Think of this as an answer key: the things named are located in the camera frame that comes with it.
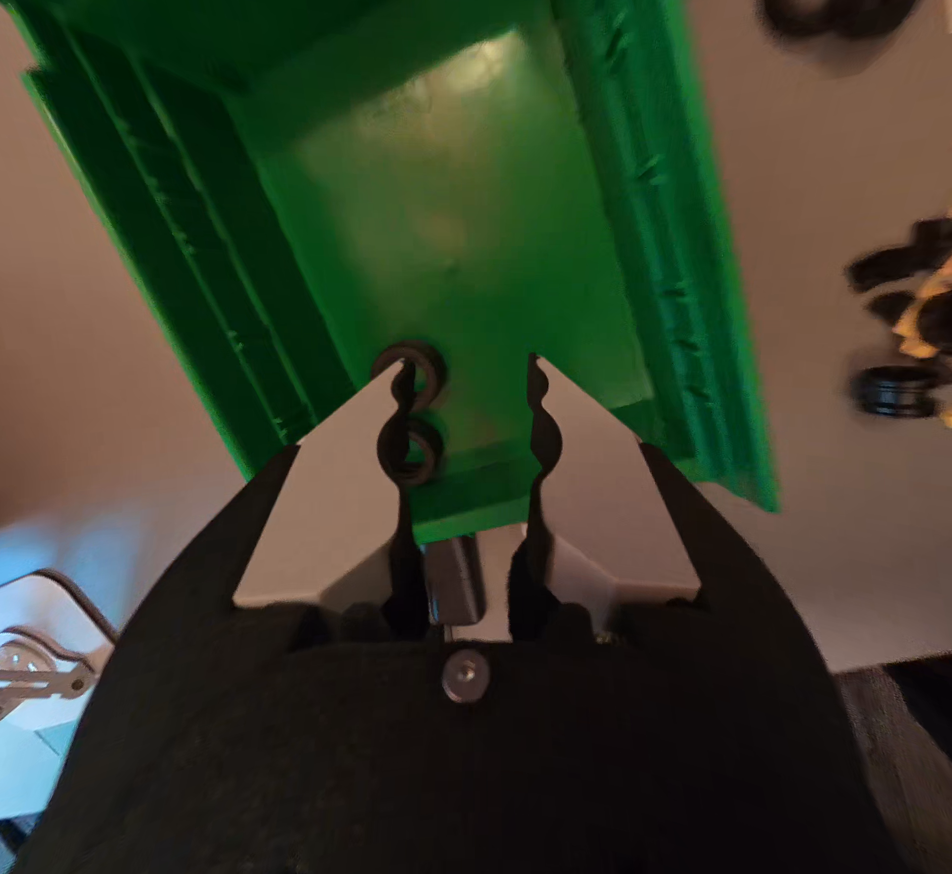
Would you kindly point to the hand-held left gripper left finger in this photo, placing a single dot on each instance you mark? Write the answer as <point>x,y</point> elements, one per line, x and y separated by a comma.
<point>327,502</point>

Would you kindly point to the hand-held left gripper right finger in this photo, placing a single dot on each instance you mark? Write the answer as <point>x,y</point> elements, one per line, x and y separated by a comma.
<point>610,509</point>

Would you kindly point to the green plastic bin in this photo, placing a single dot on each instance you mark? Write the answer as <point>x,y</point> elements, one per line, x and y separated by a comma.
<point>446,182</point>

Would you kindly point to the wooden document stand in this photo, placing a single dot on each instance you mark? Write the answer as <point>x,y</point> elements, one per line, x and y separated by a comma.
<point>44,606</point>

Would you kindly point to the pile of yellow black pieces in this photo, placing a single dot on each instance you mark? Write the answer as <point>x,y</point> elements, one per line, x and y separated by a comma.
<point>907,279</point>

